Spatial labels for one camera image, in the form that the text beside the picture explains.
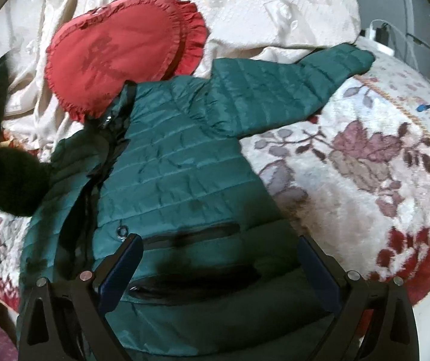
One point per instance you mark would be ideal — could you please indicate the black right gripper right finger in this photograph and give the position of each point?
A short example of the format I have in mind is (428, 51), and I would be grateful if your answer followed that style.
(391, 333)

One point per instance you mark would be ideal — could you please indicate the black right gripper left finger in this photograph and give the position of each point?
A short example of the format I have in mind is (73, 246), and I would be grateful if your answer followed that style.
(67, 320)

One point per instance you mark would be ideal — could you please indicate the teal quilted puffer jacket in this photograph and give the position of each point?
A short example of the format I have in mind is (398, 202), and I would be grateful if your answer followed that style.
(219, 278)

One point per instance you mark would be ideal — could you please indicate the floral plush blanket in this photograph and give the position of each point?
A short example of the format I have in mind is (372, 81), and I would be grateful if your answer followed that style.
(355, 175)

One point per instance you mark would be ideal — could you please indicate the red heart-shaped ruffled pillow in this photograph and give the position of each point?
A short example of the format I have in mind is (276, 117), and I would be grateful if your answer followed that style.
(91, 56)

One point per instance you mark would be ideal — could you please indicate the white power strip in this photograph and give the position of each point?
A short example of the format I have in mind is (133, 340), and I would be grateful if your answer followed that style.
(367, 39)

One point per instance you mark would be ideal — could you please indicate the cream embroidered bedspread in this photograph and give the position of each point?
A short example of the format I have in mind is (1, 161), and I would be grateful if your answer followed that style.
(271, 30)

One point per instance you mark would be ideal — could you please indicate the black charger plug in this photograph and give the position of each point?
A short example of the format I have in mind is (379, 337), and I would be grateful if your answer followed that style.
(382, 35)

